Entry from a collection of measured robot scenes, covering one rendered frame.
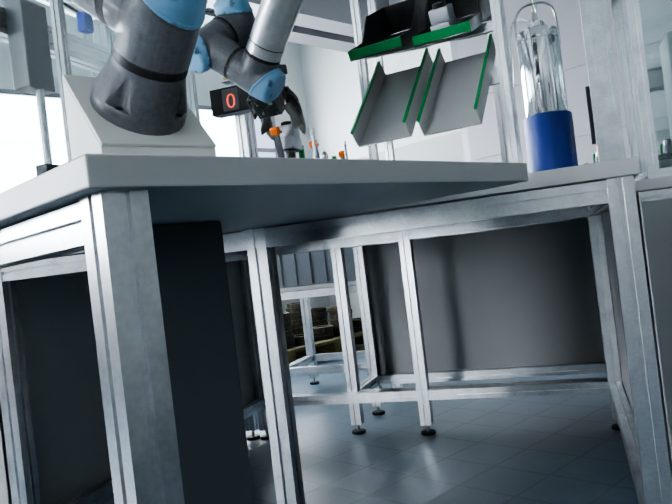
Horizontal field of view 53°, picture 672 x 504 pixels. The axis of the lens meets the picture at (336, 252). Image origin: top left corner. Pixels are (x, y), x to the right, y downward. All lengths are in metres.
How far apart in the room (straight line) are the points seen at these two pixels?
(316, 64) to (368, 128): 4.91
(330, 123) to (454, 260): 3.41
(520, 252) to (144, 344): 2.53
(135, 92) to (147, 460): 0.61
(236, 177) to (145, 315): 0.16
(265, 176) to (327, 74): 5.66
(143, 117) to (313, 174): 0.41
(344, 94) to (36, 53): 3.96
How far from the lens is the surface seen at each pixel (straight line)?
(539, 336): 3.07
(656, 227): 2.02
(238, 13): 1.52
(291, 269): 3.68
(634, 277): 1.29
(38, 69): 2.54
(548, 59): 2.34
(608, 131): 2.63
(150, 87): 1.07
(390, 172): 0.82
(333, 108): 6.25
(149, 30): 1.04
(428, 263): 3.09
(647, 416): 1.34
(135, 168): 0.61
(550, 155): 2.27
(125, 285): 0.62
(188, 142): 1.11
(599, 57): 2.68
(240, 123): 1.90
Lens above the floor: 0.75
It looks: 1 degrees up
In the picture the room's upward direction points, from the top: 7 degrees counter-clockwise
